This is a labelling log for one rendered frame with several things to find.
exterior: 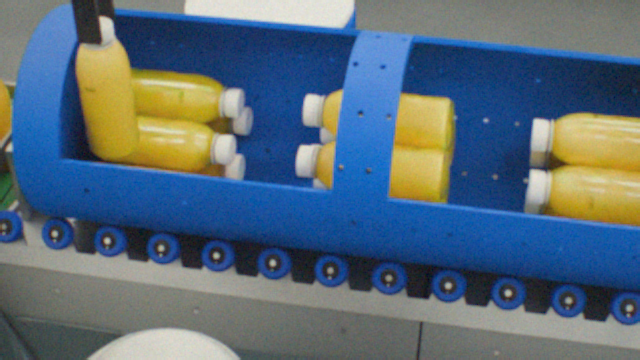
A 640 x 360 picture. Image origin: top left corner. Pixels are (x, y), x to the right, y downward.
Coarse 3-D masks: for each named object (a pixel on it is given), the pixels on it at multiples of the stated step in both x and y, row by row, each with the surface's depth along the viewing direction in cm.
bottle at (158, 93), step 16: (144, 80) 145; (160, 80) 144; (176, 80) 144; (192, 80) 144; (208, 80) 145; (144, 96) 144; (160, 96) 144; (176, 96) 144; (192, 96) 143; (208, 96) 143; (224, 96) 144; (144, 112) 146; (160, 112) 145; (176, 112) 144; (192, 112) 144; (208, 112) 144
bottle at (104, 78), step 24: (96, 48) 128; (120, 48) 131; (96, 72) 129; (120, 72) 131; (96, 96) 131; (120, 96) 132; (96, 120) 134; (120, 120) 134; (96, 144) 136; (120, 144) 136
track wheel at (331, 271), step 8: (328, 256) 139; (336, 256) 139; (320, 264) 139; (328, 264) 139; (336, 264) 139; (344, 264) 139; (320, 272) 139; (328, 272) 139; (336, 272) 139; (344, 272) 139; (320, 280) 139; (328, 280) 139; (336, 280) 139; (344, 280) 139
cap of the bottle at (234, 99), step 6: (228, 90) 145; (234, 90) 145; (240, 90) 145; (228, 96) 144; (234, 96) 144; (240, 96) 145; (228, 102) 144; (234, 102) 144; (240, 102) 145; (228, 108) 144; (234, 108) 144; (240, 108) 146; (228, 114) 145; (234, 114) 144; (240, 114) 146
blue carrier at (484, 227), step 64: (64, 64) 132; (192, 64) 153; (256, 64) 151; (320, 64) 149; (384, 64) 128; (448, 64) 144; (512, 64) 141; (576, 64) 138; (64, 128) 146; (256, 128) 155; (320, 128) 153; (384, 128) 124; (512, 128) 148; (64, 192) 135; (128, 192) 133; (192, 192) 131; (256, 192) 129; (320, 192) 127; (384, 192) 125; (512, 192) 149; (384, 256) 134; (448, 256) 130; (512, 256) 127; (576, 256) 125
